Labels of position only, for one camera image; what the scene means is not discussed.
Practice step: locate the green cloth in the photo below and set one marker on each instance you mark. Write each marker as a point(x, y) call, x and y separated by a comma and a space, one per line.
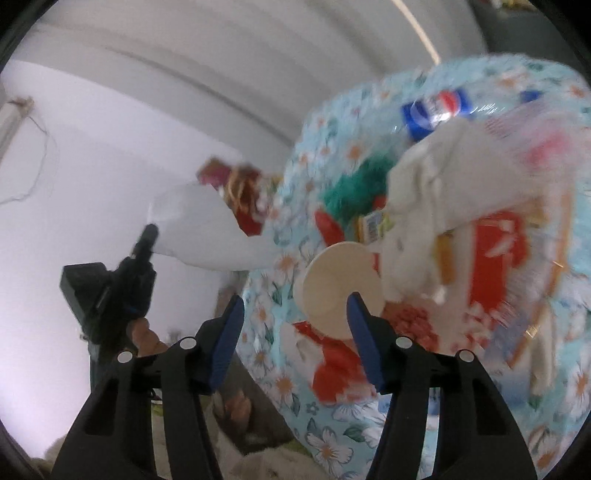
point(355, 194)

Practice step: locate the red snack wrapper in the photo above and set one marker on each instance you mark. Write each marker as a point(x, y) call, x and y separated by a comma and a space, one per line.
point(501, 245)

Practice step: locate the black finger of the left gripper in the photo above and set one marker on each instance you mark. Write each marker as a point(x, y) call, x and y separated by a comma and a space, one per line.
point(143, 248)

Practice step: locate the floral blue bed sheet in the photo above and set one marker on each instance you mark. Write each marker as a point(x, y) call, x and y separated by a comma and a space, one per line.
point(427, 315)

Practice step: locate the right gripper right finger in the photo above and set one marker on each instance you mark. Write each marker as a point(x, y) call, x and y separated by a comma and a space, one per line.
point(478, 436)

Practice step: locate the Pepsi plastic bottle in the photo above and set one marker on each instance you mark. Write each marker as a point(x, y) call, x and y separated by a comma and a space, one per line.
point(423, 116)

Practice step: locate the white crumpled paper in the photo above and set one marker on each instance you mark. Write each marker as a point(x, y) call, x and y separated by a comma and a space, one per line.
point(456, 175)

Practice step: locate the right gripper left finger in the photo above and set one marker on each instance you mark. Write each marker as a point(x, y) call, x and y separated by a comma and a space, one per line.
point(111, 437)

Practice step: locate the paper cup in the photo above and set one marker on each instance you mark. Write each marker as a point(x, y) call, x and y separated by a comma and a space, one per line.
point(323, 290)

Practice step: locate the white tissue paper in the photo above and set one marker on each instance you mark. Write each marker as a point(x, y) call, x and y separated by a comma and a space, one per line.
point(198, 229)

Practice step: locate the person's left hand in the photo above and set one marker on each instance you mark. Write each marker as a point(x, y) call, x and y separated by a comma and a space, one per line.
point(144, 339)

